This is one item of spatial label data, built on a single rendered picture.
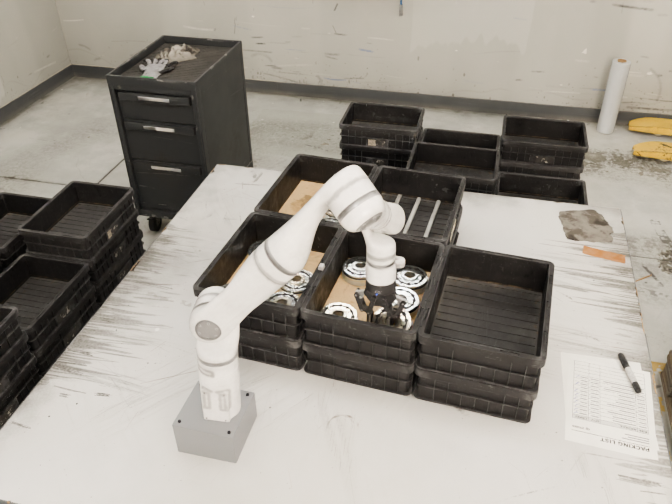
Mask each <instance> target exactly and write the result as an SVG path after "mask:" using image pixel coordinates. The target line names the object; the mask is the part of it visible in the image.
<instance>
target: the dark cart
mask: <svg viewBox="0 0 672 504"><path fill-rule="evenodd" d="M183 43H185V44H186V45H188V46H192V47H196V48H198V49H200V51H199V52H198V54H196V55H195V57H196V58H197V59H193V60H186V61H181V62H178V63H177V64H174V65H172V66H173V67H174V69H172V70H170V71H168V72H165V73H162V74H161V75H159V76H158V77H157V78H145V77H141V76H142V75H143V74H144V71H142V70H141V69H140V68H139V66H140V65H141V64H144V65H145V67H146V66H147V62H143V60H144V59H150V60H151V64H153V62H154V61H152V59H153V58H156V55H157V54H160V52H161V51H162V52H164V49H165V48H169V49H170V50H171V47H172V46H175V45H179V46H183ZM156 59H157V58H156ZM106 79H107V83H108V88H109V92H110V97H111V101H112V106H113V110H114V115H115V119H116V124H117V129H118V133H119V138H120V142H121V147H122V151H123V156H124V160H125V165H126V169H127V174H128V178H129V183H130V187H132V188H133V191H134V195H133V200H135V202H134V205H135V208H136V209H137V210H138V213H139V215H142V216H149V218H148V219H147V220H149V229H150V230H151V231H159V230H160V228H161V224H162V218H164V219H171V220H172V219H173V218H174V216H175V215H176V214H177V213H178V212H179V210H180V209H181V208H182V207H183V205H184V204H185V203H186V202H187V201H188V199H189V198H190V197H191V196H192V194H193V193H194V192H195V191H196V190H197V188H198V187H199V186H200V185H201V183H202V182H203V181H204V180H205V179H206V177H207V176H208V175H209V174H210V172H211V171H212V170H213V169H214V168H215V166H216V165H217V164H225V165H234V166H243V167H252V168H253V159H252V148H251V137H250V126H249V116H248V105H247V94H246V84H245V73H244V62H243V52H242V41H240V40H226V39H212V38H198V37H184V36H170V35H162V36H161V37H159V38H158V39H157V40H155V41H154V42H152V43H151V44H149V45H148V46H147V47H145V48H144V49H142V50H141V51H139V52H138V53H136V54H135V55H134V56H132V57H131V58H129V59H128V60H126V61H125V62H124V63H122V64H121V65H119V66H118V67H116V68H115V69H114V70H112V71H111V72H109V73H108V74H106Z"/></svg>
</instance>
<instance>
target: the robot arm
mask: <svg viewBox="0 0 672 504"><path fill-rule="evenodd" d="M328 209H330V210H331V212H332V213H333V214H334V216H335V217H336V219H337V220H338V222H339V223H340V224H341V225H342V227H343V228H345V229H346V230H347V231H350V232H360V231H362V233H363V236H364V239H365V243H366V249H367V251H366V254H367V260H366V269H365V272H366V288H365V289H362V290H361V289H360V288H357V289H356V291H355V293H354V297H355V300H356V302H357V305H358V307H359V310H360V311H361V312H363V311H364V312H366V314H367V320H366V321H368V322H372V318H373V315H374V311H373V307H374V306H380V307H383V308H384V310H385V312H386V314H387V324H388V325H393V324H394V318H396V319H398V318H399V316H400V314H401V312H402V310H403V308H404V306H405V304H406V301H407V297H406V296H404V297H403V298H402V297H400V296H398V295H397V292H396V268H402V267H404V266H405V258H403V257H400V256H396V243H395V241H394V239H393V238H391V237H390V236H387V235H385V234H397V233H399V232H400V231H401V230H402V228H403V226H404V223H405V214H404V211H403V209H402V207H401V206H400V205H398V204H395V203H390V202H385V201H384V200H383V198H382V196H381V195H380V193H379V192H378V191H377V189H376V188H375V186H374V185H373V184H372V182H371V181H370V180H369V178H368V177H367V175H366V174H365V173H364V171H363V170H362V169H361V168H360V167H359V166H357V165H350V166H347V167H345V168H343V169H342V170H340V171H339V172H337V173H336V174H334V175H333V177H331V178H330V179H329V180H328V181H327V182H326V183H325V184H324V185H323V186H322V187H321V188H320V189H319V190H318V191H317V192H316V194H315V195H314V196H313V197H312V198H311V199H310V200H309V201H308V202H307V203H306V204H305V205H304V206H303V207H302V208H301V209H300V210H299V211H298V212H297V213H296V214H295V215H294V216H293V217H292V218H291V219H290V220H289V221H288V222H286V223H285V224H284V225H283V226H282V227H281V228H280V229H278V230H277V231H276V232H275V233H274V234H272V235H271V236H270V237H269V238H268V239H266V240H265V241H264V242H263V243H262V244H261V245H260V246H259V247H258V248H256V249H255V250H254V251H253V252H252V253H251V255H250V256H249V257H248V258H247V259H246V261H245V262H244V263H243V265H242V266H241V268H240V269H239V270H238V272H237V273H236V275H235V276H234V278H233V279H232V281H231V282H230V283H229V285H228V286H227V287H226V288H223V287H219V286H212V287H208V288H206V289H204V290H203V291H202V292H201V293H200V294H199V296H198V297H197V300H196V302H195V305H194V307H193V310H192V312H191V315H190V319H189V328H190V331H191V333H192V335H193V336H194V337H195V338H196V339H197V343H196V353H197V362H198V372H199V382H200V391H201V400H202V409H203V415H204V419H208V420H215V421H223V422H230V420H231V418H233V417H234V416H236V415H237V414H238V412H239V411H240V409H241V391H240V374H239V356H238V343H239V323H240V322H241V321H242V320H243V319H244V318H245V317H246V316H247V315H248V314H249V313H250V312H251V311H252V310H253V309H255V308H256V307H257V306H258V305H260V304H261V303H262V302H264V301H265V300H266V299H267V298H269V297H270V296H271V295H272V294H273V293H275V292H276V291H277V290H278V289H279V288H281V287H282V286H283V285H285V284H286V283H287V282H288V281H290V280H291V279H292V278H293V277H294V276H296V275H297V274H298V273H299V272H300V271H301V270H302V269H303V268H304V266H305V265H306V263H307V260H308V258H309V255H310V251H311V248H312V244H313V240H314V236H315V233H316V230H317V227H318V225H319V223H320V221H321V219H322V218H323V216H324V215H325V213H326V212H327V211H328ZM382 233H383V234H382ZM364 295H365V296H366V297H367V299H368V300H369V301H370V303H369V306H368V305H367V304H366V302H365V299H364ZM395 300H396V301H397V304H398V308H397V310H396V311H394V309H393V302H394V301H395Z"/></svg>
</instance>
